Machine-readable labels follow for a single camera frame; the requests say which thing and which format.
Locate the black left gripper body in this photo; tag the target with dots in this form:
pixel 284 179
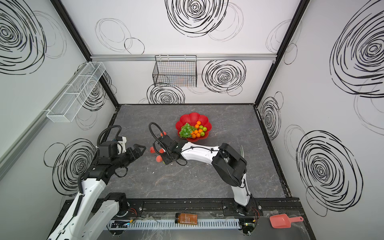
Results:
pixel 130 152

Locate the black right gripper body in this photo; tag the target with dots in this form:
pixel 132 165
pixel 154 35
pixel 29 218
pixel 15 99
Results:
pixel 162 144

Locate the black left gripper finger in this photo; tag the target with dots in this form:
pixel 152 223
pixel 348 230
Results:
pixel 137 154
pixel 139 147

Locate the green fake grape bunch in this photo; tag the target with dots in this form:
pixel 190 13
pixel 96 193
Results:
pixel 187 131

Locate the red flower-shaped fruit bowl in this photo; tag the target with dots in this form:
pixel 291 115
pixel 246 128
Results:
pixel 192 119

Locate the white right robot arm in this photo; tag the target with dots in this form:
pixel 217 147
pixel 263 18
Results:
pixel 227 162

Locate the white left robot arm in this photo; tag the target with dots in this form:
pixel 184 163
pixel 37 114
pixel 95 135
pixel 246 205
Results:
pixel 77 223

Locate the brown bottle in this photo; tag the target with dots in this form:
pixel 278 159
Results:
pixel 186 219

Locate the green kitchen tongs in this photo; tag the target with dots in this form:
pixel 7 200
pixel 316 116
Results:
pixel 242 152

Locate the pink plastic scoop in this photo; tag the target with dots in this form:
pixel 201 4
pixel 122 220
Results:
pixel 283 221

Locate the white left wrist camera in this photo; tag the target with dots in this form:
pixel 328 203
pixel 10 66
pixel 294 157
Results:
pixel 121 144

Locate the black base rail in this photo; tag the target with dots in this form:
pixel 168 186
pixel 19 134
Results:
pixel 224 206

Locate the clear wall shelf rack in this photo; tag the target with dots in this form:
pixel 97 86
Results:
pixel 83 92

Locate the white slotted cable duct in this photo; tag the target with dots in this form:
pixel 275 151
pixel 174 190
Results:
pixel 203 224

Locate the black wire basket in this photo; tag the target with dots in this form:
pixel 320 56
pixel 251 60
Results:
pixel 176 73

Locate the aluminium wall rail back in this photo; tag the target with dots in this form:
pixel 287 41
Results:
pixel 183 57

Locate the black corner frame post left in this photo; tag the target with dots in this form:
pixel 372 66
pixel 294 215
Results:
pixel 66 19

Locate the black corner frame post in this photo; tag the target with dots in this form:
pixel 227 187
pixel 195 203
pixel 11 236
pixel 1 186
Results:
pixel 283 47
pixel 66 19

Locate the black corner frame post right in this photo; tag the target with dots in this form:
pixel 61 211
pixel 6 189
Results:
pixel 283 47

